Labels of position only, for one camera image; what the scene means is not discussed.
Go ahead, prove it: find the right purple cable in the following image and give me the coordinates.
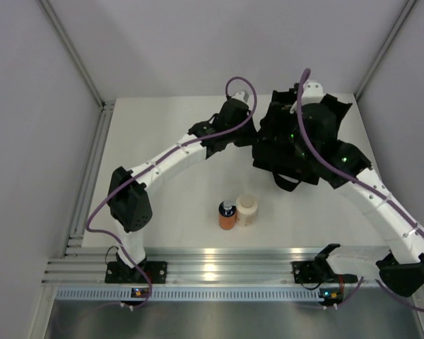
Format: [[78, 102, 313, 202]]
[[296, 69, 424, 315]]

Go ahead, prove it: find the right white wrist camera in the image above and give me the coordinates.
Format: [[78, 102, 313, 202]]
[[290, 81, 324, 114]]

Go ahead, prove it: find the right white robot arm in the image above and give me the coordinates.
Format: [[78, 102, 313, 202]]
[[289, 101, 424, 297]]

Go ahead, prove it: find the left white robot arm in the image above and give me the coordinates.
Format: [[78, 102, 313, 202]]
[[107, 93, 257, 283]]

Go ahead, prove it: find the aluminium frame post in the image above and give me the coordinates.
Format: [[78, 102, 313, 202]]
[[354, 0, 419, 102], [35, 0, 105, 109]]

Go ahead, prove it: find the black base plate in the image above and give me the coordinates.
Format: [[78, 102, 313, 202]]
[[291, 260, 358, 285], [105, 260, 167, 284]]

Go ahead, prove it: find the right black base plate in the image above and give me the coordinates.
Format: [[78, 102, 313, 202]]
[[291, 260, 358, 285]]

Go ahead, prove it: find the black canvas bag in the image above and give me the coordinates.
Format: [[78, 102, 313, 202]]
[[251, 83, 353, 194]]

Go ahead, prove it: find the grey slotted cable duct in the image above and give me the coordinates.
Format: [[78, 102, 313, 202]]
[[56, 287, 342, 302]]

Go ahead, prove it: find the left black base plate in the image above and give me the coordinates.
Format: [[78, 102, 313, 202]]
[[105, 260, 167, 284]]

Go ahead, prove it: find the cream bottle white cap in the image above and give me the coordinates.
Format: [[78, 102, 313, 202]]
[[236, 194, 258, 227]]

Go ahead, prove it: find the purple cable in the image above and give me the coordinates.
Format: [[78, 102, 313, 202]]
[[296, 69, 424, 315], [86, 76, 258, 311]]

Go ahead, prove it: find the aluminium front rail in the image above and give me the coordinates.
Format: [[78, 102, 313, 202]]
[[41, 246, 424, 287]]

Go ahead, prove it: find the right aluminium frame post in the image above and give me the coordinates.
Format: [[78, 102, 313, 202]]
[[354, 0, 419, 102]]

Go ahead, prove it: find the left aluminium frame post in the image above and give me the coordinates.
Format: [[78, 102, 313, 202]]
[[35, 0, 105, 109]]

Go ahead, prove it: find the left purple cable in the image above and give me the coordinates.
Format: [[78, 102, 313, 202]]
[[86, 76, 258, 311]]

